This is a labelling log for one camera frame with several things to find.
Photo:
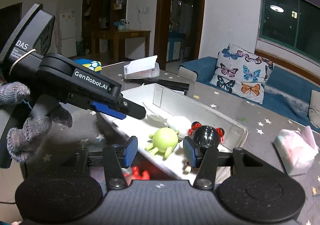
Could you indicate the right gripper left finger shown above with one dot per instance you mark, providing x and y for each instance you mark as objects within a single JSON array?
[{"x": 116, "y": 157}]

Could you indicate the white paper card holder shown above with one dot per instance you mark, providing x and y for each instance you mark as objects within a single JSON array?
[{"x": 146, "y": 68}]

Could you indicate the dark window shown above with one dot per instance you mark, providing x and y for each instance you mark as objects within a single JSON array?
[{"x": 293, "y": 24}]

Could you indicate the black flat box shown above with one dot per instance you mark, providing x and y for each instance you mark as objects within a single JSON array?
[{"x": 173, "y": 85}]

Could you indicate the red round figure toy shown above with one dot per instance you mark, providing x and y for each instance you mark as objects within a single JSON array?
[{"x": 133, "y": 173}]

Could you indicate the blue sofa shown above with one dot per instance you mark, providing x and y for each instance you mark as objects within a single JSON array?
[{"x": 286, "y": 94}]

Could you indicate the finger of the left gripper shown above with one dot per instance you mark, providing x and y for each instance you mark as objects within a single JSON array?
[
  {"x": 102, "y": 108},
  {"x": 126, "y": 106}
]

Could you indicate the butterfly print pillow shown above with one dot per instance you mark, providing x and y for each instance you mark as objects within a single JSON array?
[{"x": 242, "y": 73}]

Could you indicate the grey knit gloved hand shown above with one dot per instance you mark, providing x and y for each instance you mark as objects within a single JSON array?
[{"x": 22, "y": 143}]

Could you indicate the black-haired girl doll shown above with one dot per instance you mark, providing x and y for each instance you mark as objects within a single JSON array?
[{"x": 204, "y": 136}]

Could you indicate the green alien toy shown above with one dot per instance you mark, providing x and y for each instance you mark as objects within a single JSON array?
[{"x": 163, "y": 141}]

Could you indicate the wooden side table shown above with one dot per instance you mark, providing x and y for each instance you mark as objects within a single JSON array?
[{"x": 118, "y": 38}]

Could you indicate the grey white cardboard tray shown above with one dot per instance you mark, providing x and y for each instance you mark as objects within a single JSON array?
[{"x": 168, "y": 108}]

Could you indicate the white plush rabbit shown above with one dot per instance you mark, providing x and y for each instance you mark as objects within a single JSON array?
[{"x": 179, "y": 124}]

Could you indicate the dark wooden shelf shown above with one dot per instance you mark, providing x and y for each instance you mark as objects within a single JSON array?
[{"x": 100, "y": 15}]

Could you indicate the blue yellow tissue box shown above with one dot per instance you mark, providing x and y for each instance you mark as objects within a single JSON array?
[{"x": 90, "y": 64}]

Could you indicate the grey cushion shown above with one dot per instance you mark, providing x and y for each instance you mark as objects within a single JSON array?
[{"x": 314, "y": 108}]

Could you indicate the pastel tissue pack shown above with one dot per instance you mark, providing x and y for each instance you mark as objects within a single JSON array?
[{"x": 297, "y": 150}]

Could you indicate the white refrigerator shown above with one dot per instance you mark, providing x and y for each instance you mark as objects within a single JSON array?
[{"x": 67, "y": 31}]

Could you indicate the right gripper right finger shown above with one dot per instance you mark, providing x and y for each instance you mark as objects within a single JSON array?
[{"x": 205, "y": 160}]

